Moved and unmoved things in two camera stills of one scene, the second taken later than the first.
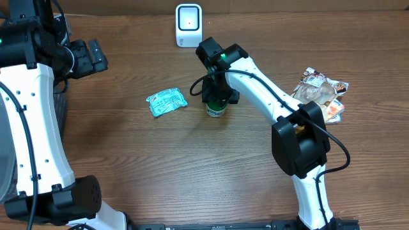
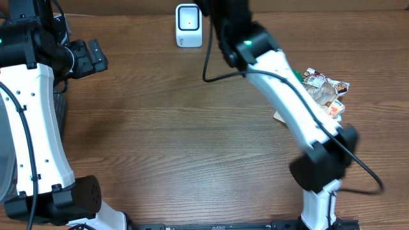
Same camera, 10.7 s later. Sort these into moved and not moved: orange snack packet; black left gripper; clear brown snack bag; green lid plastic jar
Moved: green lid plastic jar
Not moved: orange snack packet; black left gripper; clear brown snack bag
